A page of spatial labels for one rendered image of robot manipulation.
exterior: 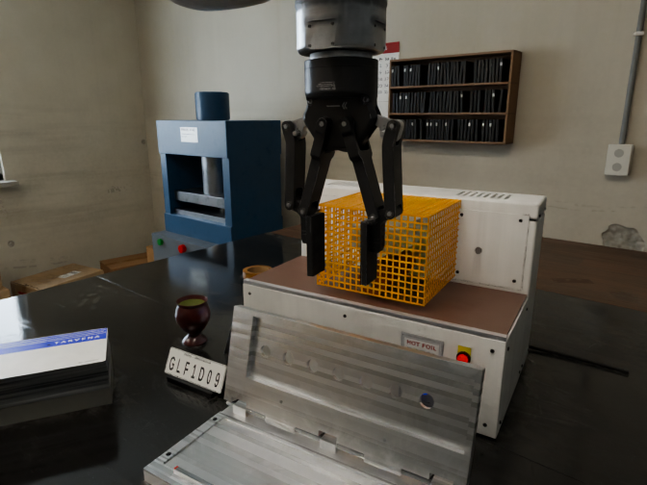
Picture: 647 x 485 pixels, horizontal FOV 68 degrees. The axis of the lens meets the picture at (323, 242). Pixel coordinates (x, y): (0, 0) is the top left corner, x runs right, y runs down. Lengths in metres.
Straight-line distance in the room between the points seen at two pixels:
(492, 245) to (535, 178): 1.41
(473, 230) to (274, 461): 0.58
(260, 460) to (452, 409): 0.31
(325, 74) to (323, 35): 0.03
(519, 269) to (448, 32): 1.75
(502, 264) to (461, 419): 0.40
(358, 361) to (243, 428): 0.25
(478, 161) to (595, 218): 0.58
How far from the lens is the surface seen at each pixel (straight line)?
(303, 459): 0.82
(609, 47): 2.37
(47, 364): 1.02
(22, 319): 1.56
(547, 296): 1.64
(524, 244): 1.02
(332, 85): 0.48
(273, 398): 0.86
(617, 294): 1.77
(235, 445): 0.86
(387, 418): 0.77
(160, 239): 3.14
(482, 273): 1.05
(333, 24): 0.48
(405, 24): 2.72
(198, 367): 1.04
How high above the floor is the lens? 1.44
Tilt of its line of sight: 15 degrees down
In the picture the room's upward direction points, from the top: straight up
